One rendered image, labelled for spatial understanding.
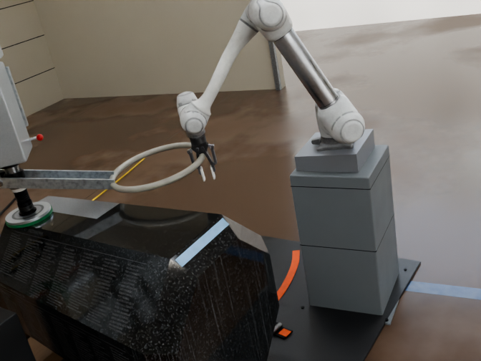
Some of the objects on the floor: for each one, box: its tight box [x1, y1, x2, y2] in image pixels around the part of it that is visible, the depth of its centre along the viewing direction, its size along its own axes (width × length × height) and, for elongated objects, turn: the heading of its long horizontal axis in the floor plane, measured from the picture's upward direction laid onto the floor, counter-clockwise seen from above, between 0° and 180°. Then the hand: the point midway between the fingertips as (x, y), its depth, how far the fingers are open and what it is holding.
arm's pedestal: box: [290, 145, 407, 325], centre depth 306 cm, size 50×50×80 cm
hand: (207, 173), depth 280 cm, fingers closed on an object, 4 cm apart
